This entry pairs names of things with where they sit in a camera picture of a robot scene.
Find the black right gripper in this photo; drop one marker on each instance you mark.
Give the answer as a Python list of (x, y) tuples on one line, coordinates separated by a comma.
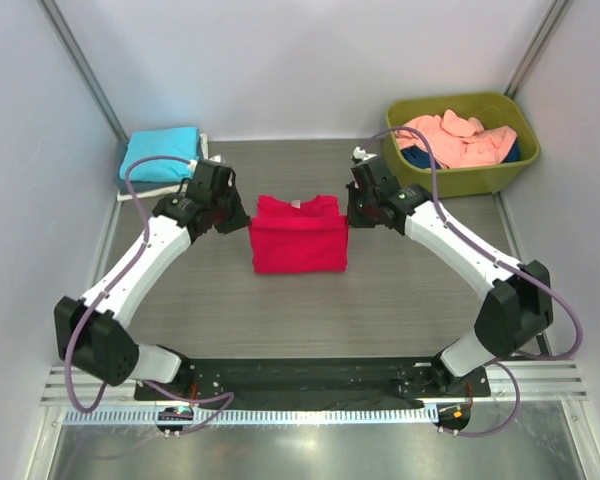
[(356, 209)]

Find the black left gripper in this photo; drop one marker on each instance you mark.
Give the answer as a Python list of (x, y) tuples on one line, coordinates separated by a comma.
[(232, 212)]

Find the red t shirt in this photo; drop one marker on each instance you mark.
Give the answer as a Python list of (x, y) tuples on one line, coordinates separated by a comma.
[(299, 237)]

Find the olive green plastic bin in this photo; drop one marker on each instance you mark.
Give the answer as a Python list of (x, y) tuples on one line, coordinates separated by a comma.
[(493, 110)]

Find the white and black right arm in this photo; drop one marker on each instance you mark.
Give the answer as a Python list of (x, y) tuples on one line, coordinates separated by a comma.
[(515, 306)]

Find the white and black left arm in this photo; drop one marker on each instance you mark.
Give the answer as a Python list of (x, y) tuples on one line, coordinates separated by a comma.
[(92, 331)]

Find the folded white t shirt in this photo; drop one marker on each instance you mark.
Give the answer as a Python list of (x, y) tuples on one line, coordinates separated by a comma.
[(148, 190)]

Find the dark blue t shirt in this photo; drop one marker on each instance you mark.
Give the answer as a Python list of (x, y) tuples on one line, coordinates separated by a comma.
[(420, 159)]

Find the folded turquoise t shirt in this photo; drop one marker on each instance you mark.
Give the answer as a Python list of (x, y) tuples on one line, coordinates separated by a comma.
[(173, 149)]

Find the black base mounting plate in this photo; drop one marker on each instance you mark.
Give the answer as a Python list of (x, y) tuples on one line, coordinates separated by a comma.
[(312, 384)]

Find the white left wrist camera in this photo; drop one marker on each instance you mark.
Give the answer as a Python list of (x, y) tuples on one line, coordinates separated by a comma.
[(218, 159)]

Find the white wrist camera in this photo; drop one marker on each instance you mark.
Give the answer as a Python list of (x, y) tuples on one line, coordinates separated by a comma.
[(218, 159), (359, 155)]

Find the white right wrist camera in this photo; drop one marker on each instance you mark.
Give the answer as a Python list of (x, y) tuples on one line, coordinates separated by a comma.
[(359, 155)]

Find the left aluminium frame post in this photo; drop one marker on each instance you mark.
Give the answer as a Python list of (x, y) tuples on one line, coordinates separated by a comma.
[(76, 55)]

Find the aluminium frame post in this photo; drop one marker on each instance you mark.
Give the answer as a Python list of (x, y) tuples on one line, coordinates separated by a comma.
[(76, 55), (548, 26)]

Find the white slotted cable duct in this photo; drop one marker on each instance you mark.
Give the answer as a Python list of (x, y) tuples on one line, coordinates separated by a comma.
[(162, 415)]

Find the aluminium front rail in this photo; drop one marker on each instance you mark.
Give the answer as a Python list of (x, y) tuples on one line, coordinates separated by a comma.
[(556, 381)]

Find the right aluminium frame post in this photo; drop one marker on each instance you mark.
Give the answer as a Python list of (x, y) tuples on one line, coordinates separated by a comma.
[(548, 26)]

